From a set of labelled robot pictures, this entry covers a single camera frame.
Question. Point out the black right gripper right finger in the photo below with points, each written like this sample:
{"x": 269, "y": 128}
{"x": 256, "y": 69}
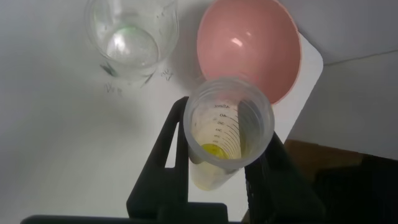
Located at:
{"x": 280, "y": 193}

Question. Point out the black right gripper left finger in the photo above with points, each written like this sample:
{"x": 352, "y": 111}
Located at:
{"x": 174, "y": 183}

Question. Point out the test tube with yellow pigment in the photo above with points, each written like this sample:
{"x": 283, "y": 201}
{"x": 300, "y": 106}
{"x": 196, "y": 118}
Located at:
{"x": 217, "y": 130}

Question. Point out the clear glass beaker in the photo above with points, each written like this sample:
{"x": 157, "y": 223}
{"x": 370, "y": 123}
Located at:
{"x": 133, "y": 40}

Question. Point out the pink plastic bowl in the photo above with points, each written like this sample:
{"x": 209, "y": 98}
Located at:
{"x": 248, "y": 46}

